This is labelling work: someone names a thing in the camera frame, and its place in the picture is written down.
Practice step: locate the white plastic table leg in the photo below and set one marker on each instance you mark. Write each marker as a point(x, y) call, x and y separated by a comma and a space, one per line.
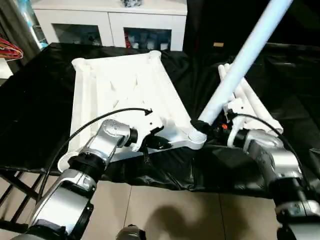
point(221, 71)
point(240, 65)
point(262, 107)
point(243, 100)

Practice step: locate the white plastic table top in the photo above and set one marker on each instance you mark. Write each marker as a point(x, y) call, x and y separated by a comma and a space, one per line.
point(120, 75)

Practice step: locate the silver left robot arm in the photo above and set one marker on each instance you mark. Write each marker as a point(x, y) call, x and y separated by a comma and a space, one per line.
point(110, 135)

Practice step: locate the grey robot foot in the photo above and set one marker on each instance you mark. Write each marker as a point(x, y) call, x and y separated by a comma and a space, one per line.
point(131, 232)

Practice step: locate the black cabinet with gold label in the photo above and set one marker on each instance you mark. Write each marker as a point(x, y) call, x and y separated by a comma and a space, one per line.
point(212, 25)

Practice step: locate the black flat bar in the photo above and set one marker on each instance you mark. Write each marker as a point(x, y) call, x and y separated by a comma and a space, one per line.
point(295, 45)

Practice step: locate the black shiny mat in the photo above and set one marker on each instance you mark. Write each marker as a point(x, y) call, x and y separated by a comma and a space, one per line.
point(37, 100)

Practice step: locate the white cabinet with glass doors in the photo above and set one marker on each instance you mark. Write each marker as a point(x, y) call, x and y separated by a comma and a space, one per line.
point(107, 17)

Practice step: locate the black silver wrapped bundle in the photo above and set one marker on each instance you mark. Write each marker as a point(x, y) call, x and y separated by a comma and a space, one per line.
point(131, 3)

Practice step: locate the red clothes hangers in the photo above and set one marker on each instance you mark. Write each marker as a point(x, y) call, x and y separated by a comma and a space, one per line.
point(12, 50)

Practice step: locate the grey curtain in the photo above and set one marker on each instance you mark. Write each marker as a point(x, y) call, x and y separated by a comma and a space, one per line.
point(20, 25)

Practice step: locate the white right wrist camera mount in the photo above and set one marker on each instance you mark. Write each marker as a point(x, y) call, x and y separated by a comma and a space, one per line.
point(237, 107)

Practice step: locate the black folding table frame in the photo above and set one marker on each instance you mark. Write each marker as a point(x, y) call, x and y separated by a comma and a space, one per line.
point(25, 190)

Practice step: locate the white post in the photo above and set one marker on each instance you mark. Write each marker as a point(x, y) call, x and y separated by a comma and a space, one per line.
point(5, 67)

